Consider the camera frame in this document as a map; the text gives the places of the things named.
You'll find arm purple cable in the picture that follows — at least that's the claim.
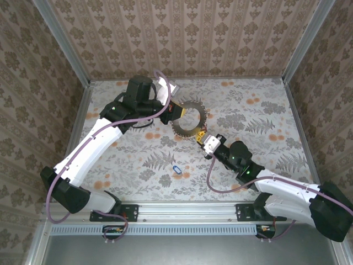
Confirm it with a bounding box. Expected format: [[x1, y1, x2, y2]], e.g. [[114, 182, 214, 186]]
[[206, 154, 353, 243], [45, 69, 173, 243]]

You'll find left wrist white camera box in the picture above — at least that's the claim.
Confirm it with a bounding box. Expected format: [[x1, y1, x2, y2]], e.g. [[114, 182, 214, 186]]
[[156, 77, 181, 106]]

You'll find metal disc with many keyrings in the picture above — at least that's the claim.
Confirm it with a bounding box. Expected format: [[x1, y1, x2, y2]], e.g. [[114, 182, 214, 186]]
[[170, 99, 212, 141]]

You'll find black cable connector box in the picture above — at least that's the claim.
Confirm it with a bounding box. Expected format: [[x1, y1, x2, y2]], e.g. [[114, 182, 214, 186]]
[[101, 225, 125, 240], [255, 225, 276, 239]]

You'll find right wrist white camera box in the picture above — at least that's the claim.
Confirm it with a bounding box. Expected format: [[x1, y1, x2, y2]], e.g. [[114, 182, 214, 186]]
[[204, 135, 222, 155]]

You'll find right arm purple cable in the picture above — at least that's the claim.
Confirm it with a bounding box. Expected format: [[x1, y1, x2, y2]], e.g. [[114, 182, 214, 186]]
[[206, 154, 353, 243]]

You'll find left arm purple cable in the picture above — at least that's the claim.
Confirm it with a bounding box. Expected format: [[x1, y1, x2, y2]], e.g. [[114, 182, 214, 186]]
[[45, 69, 173, 243]]

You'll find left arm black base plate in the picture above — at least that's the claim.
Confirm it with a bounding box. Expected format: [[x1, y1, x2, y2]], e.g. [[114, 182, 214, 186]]
[[89, 203, 139, 222]]

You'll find white slotted cable duct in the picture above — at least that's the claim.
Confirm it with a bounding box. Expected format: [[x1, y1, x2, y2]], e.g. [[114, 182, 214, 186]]
[[51, 224, 276, 236]]

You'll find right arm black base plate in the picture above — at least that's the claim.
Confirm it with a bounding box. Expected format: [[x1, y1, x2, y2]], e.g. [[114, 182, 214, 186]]
[[236, 203, 287, 222]]

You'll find aluminium table end rail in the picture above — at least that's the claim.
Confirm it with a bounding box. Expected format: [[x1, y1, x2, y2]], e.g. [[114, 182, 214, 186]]
[[90, 76, 285, 82]]

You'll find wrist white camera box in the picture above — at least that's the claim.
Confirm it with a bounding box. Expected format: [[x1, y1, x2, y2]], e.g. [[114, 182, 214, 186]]
[[204, 135, 222, 155], [156, 77, 181, 106]]

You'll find aluminium mounting rail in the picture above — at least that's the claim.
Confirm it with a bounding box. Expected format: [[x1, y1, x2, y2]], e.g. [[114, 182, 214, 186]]
[[41, 201, 312, 222]]

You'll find aluminium table side rail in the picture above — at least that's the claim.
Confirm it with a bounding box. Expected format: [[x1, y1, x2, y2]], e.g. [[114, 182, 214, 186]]
[[283, 78, 322, 184], [56, 81, 96, 177]]

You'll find grey metal sheet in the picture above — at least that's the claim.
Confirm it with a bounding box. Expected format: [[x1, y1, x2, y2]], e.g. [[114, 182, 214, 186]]
[[44, 234, 336, 265]]

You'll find aluminium frame post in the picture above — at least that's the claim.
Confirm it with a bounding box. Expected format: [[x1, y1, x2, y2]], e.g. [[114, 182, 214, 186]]
[[31, 0, 92, 86], [281, 0, 338, 83]]

